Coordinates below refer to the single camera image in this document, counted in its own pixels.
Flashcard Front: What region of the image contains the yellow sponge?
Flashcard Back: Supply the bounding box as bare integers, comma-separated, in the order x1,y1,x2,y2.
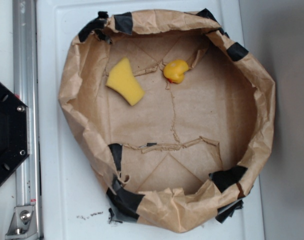
105,57,145,106

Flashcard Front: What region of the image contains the brown paper bag tray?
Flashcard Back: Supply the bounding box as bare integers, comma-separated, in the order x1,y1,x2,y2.
59,9,275,233

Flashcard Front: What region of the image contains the yellow rubber duck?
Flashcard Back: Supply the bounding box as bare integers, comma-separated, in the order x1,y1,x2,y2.
163,59,189,84

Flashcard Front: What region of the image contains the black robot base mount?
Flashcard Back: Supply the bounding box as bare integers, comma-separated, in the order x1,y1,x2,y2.
0,82,30,187

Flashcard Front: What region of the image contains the aluminium extrusion rail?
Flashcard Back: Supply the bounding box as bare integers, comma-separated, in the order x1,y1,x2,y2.
13,0,44,240

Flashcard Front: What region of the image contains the metal corner bracket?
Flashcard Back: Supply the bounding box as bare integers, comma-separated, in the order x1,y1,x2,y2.
5,205,37,240

